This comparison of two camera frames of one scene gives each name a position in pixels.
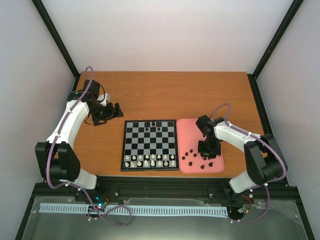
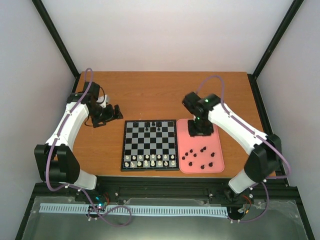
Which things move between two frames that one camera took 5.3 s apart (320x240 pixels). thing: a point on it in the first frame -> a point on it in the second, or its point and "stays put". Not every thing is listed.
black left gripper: x=111 y=114 stays put
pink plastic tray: x=190 y=161 stays put
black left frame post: x=55 y=33 stays put
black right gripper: x=211 y=155 -> x=193 y=132
